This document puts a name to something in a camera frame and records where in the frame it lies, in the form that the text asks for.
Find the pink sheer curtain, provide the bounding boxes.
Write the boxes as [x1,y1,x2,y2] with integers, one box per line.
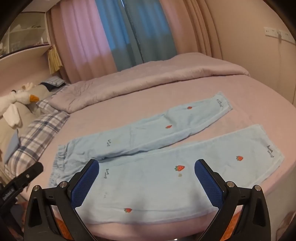
[50,0,118,84]

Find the white goose plush toy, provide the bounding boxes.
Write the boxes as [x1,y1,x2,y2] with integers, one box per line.
[0,82,40,128]

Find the folded pink quilt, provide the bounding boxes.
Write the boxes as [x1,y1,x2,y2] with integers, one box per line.
[50,52,251,114]

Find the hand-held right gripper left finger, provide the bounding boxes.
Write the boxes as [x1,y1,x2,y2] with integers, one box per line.
[24,159,100,241]

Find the small blue plaid pillow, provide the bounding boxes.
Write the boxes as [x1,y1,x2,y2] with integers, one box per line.
[40,76,66,88]

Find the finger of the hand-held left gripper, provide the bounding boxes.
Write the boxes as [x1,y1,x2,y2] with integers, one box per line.
[5,162,44,189]

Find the large blue plaid pillow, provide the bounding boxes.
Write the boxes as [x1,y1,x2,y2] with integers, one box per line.
[5,111,71,183]

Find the bed with pink sheet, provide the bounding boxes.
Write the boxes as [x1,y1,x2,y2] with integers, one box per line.
[5,52,295,241]

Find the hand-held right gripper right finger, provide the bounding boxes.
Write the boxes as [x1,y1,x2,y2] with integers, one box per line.
[194,159,271,241]

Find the light blue strawberry print pants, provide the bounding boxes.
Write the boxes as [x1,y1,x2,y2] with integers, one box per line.
[48,91,285,225]

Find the white wall socket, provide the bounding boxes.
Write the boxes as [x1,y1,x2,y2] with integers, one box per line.
[279,30,296,44]
[264,27,279,37]

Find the blue curtain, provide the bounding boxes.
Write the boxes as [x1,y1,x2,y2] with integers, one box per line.
[95,0,178,72]

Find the blue cloth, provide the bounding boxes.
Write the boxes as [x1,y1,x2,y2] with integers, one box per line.
[5,132,21,160]

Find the beige curtain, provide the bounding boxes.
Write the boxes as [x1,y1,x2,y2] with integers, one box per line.
[159,0,223,61]

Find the white wall shelf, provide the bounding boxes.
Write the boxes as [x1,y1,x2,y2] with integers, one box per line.
[0,10,53,78]

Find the yellow curtain tassel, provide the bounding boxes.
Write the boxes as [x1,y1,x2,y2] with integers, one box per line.
[47,45,63,75]

